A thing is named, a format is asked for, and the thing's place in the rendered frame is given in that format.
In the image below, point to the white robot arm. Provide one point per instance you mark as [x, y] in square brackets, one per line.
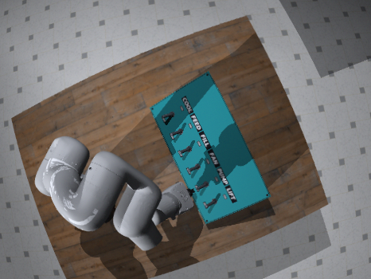
[90, 206]

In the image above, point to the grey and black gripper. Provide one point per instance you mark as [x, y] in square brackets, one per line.
[183, 195]

